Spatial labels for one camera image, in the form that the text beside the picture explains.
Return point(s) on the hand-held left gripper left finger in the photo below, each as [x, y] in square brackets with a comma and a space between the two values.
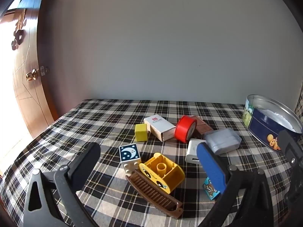
[82, 170]

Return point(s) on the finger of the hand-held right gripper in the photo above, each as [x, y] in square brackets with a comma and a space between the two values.
[290, 146]

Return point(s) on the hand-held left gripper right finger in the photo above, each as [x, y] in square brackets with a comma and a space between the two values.
[210, 167]

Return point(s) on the blue bear toy block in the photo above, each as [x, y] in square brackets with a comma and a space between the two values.
[209, 190]

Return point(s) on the white charger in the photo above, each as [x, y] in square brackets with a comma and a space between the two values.
[193, 151]

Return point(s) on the grey plastic case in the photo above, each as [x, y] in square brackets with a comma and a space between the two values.
[222, 140]

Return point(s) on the blue round cookie tin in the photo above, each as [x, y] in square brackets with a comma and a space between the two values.
[267, 123]

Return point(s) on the brown wooden box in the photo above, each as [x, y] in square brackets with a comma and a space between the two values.
[203, 127]

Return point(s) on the red tape roll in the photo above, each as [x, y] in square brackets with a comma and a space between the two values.
[184, 128]

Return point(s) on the yellow face toy block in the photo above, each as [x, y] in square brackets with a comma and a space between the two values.
[163, 172]

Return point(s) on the white printed toy block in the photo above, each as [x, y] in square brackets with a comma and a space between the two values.
[129, 155]

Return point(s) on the brown comb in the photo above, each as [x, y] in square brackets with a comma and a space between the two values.
[151, 194]

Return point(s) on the white carton box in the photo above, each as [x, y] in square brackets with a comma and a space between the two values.
[158, 127]

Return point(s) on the yellow cube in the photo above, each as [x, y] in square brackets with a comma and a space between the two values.
[141, 132]

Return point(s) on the light checked quilt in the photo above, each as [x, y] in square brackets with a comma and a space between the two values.
[298, 104]

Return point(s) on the black white plaid bed sheet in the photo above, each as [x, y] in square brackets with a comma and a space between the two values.
[94, 123]

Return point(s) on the metal door latch plate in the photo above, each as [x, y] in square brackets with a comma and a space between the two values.
[42, 70]

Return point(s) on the brass door knob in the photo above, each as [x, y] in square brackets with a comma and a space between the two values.
[32, 74]

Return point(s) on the wooden door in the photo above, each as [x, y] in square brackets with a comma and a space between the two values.
[26, 52]

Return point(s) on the dark hanging door ornament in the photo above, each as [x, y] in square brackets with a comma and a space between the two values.
[17, 35]

